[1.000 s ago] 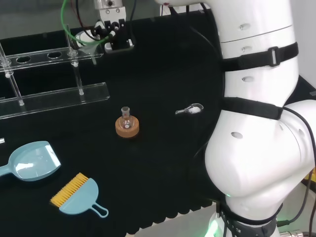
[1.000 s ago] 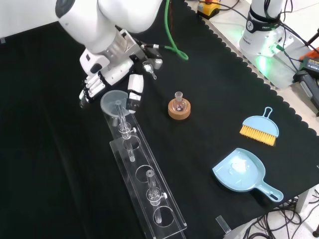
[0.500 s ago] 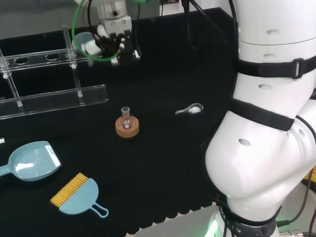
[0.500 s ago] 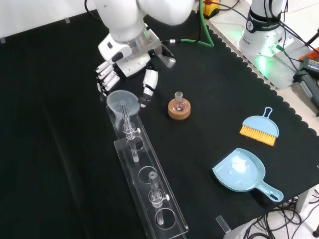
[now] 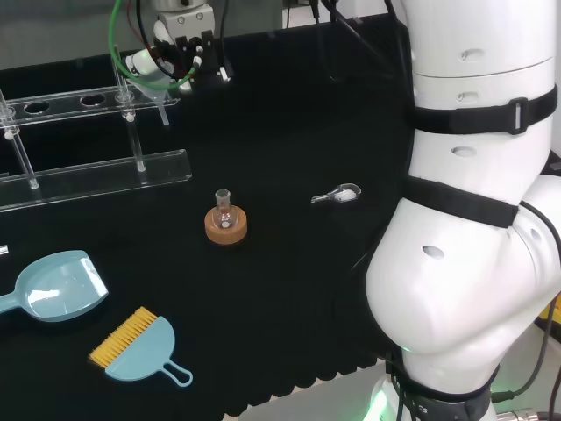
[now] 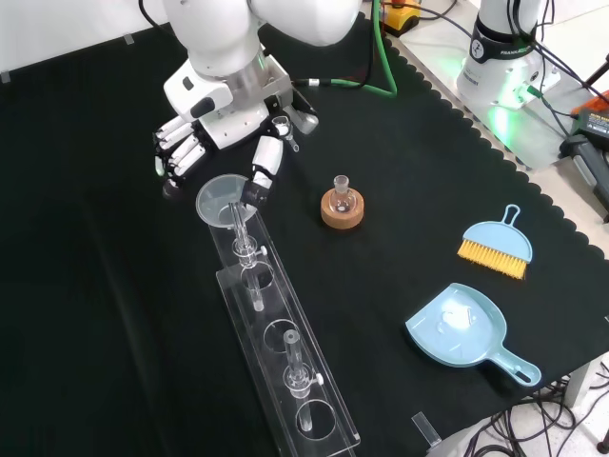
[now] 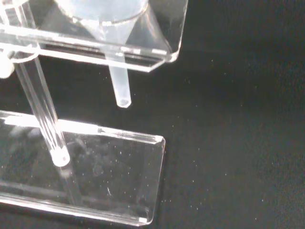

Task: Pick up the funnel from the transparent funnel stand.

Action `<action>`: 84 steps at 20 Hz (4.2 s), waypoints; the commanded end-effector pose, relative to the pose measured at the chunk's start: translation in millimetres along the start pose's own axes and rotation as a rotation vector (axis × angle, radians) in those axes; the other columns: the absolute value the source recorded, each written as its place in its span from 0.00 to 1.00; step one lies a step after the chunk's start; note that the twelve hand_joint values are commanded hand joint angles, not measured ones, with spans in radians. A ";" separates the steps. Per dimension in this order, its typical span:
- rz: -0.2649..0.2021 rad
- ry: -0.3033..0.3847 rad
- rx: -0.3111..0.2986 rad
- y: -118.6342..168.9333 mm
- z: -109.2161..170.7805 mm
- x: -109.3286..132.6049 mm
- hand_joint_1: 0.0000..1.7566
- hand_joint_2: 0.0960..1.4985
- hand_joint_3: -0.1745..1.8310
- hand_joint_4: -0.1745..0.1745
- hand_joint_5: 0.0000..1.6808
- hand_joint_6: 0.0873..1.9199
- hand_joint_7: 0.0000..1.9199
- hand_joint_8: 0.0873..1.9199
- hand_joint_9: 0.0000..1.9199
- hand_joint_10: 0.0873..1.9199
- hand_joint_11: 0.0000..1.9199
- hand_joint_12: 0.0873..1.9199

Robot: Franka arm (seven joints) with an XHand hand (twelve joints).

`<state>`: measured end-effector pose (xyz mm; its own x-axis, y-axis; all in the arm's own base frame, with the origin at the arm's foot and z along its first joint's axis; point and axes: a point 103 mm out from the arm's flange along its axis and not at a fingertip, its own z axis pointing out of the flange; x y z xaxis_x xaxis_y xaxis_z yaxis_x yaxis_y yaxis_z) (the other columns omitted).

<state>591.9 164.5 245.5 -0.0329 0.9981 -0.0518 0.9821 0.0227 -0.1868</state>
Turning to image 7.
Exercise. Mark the clear acrylic funnel stand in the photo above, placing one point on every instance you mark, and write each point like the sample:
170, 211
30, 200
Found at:
78, 143

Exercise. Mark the black bench cloth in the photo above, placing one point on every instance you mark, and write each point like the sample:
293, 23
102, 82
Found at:
226, 131

